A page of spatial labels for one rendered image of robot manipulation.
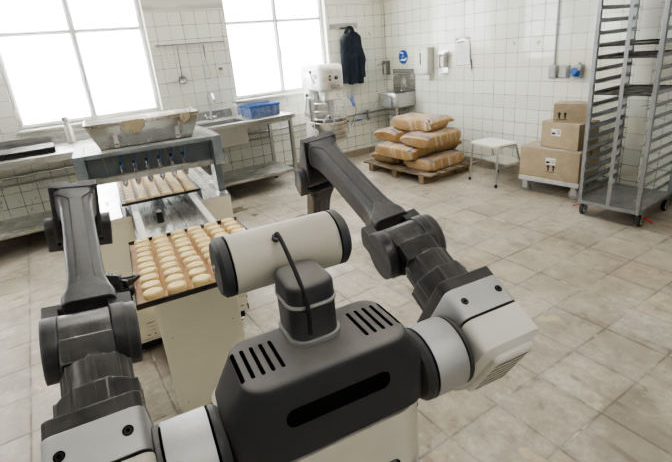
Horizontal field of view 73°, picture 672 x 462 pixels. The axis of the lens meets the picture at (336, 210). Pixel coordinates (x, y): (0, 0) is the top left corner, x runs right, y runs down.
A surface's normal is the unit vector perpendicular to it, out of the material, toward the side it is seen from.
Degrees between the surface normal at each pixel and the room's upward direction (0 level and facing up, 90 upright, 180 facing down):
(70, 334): 31
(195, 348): 90
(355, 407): 90
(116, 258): 90
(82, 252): 17
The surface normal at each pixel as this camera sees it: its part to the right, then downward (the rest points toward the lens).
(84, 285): 0.15, -0.86
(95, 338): 0.27, -0.70
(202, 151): 0.46, 0.26
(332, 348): -0.08, -0.94
